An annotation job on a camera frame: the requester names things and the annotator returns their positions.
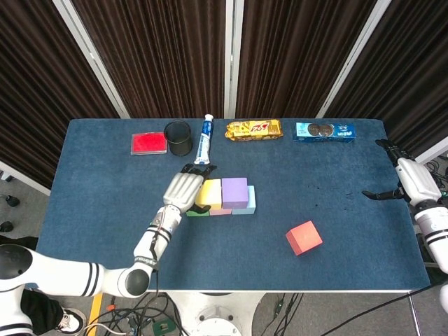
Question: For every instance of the green cube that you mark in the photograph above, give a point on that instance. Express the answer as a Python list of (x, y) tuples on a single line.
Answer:
[(197, 213)]

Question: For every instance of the white sneaker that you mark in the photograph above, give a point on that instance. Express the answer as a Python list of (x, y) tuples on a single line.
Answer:
[(71, 320)]

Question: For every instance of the white partition post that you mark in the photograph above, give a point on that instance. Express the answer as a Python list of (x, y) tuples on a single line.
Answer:
[(350, 59), (234, 52), (91, 56)]

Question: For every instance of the white blue toothpaste tube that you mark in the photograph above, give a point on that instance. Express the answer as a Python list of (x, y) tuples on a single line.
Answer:
[(204, 140)]

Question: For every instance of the pink cube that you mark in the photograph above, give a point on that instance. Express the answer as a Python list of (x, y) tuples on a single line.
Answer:
[(220, 211)]

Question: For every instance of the yellow cube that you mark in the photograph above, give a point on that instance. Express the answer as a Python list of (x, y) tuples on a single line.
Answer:
[(210, 192)]

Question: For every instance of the blue sandwich cookie box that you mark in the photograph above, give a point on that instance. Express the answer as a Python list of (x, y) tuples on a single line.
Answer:
[(323, 132)]

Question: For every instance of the black floor caster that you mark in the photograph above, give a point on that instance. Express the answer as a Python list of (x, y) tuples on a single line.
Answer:
[(12, 200)]

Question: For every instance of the yellow biscuit packet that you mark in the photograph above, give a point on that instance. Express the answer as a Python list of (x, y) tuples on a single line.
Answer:
[(253, 130)]

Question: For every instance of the purple cube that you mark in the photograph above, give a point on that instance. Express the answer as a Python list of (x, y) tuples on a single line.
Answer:
[(234, 192)]

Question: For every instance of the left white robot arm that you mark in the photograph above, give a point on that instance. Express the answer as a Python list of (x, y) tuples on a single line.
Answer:
[(150, 245)]

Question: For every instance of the black mesh pen cup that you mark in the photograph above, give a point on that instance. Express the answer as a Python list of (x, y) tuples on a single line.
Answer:
[(180, 147)]

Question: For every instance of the small green box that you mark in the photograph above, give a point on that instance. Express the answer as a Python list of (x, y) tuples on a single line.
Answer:
[(161, 327)]

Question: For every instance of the red cube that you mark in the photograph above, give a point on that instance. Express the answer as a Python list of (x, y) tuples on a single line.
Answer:
[(304, 238)]

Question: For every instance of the light blue cube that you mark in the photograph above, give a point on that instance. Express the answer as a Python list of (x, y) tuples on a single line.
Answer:
[(250, 204)]

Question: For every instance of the black trouser leg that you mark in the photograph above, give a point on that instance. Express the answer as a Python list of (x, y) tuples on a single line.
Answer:
[(38, 309)]

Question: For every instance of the brown ribbed partition panel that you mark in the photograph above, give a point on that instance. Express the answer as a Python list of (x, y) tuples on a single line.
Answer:
[(150, 52), (413, 70), (35, 87), (297, 52)]

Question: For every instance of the red ink pad case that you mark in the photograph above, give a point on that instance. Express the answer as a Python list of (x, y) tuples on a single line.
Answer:
[(148, 143)]

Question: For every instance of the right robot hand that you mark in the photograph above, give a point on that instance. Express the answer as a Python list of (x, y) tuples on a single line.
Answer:
[(418, 182)]

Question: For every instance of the small orange floor item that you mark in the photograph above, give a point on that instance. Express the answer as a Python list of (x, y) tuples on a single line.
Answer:
[(110, 307)]

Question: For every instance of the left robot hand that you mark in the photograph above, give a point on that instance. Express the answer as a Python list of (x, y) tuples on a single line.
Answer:
[(182, 190)]

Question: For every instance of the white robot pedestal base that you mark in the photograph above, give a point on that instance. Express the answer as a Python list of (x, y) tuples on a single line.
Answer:
[(217, 315)]

